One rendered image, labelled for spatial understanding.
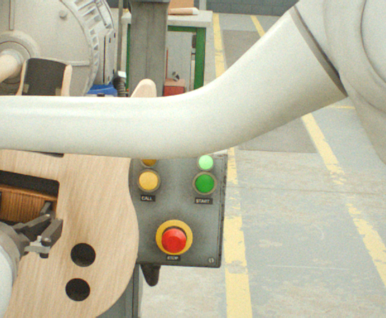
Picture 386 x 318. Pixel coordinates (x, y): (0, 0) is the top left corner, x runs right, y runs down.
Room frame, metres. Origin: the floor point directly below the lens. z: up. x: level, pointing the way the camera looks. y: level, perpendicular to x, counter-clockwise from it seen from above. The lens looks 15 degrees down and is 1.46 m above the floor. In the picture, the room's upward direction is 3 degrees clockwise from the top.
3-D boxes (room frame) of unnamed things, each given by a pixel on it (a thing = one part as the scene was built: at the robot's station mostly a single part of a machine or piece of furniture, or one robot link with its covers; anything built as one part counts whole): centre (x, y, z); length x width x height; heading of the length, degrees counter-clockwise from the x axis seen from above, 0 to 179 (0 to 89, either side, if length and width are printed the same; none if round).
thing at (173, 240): (1.30, 0.02, 0.97); 0.04 x 0.04 x 0.04; 0
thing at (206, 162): (1.31, -0.02, 1.10); 0.03 x 0.01 x 0.03; 90
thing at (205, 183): (1.31, -0.02, 1.07); 0.03 x 0.01 x 0.03; 90
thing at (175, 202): (1.43, 0.05, 0.99); 0.24 x 0.21 x 0.26; 0
